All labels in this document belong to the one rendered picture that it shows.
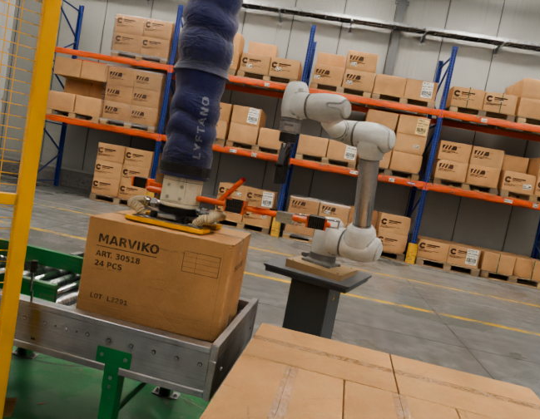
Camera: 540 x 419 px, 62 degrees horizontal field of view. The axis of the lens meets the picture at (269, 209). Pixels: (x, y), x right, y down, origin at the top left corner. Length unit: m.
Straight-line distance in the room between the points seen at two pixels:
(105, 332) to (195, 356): 0.36
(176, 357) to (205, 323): 0.19
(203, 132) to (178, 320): 0.77
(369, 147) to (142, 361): 1.41
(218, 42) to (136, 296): 1.07
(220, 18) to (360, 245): 1.32
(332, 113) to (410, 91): 7.55
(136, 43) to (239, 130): 2.74
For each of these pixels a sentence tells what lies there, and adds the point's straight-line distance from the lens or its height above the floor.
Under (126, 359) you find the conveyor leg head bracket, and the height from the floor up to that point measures 0.47.
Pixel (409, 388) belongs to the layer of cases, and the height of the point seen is 0.54.
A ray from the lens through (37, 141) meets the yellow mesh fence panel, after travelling 1.80.
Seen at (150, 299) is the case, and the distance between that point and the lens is 1.88.
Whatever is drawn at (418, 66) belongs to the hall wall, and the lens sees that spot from 10.80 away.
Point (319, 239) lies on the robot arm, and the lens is 2.54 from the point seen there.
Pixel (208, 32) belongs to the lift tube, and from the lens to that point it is 1.93.
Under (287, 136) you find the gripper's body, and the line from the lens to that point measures 1.85.
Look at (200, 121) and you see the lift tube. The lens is 1.89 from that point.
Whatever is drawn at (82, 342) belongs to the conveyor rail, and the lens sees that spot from 1.90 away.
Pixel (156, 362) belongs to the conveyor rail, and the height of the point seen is 0.49.
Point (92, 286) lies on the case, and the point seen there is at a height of 0.67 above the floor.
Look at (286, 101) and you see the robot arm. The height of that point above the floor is 1.54.
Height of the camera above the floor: 1.25
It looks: 5 degrees down
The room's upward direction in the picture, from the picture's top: 11 degrees clockwise
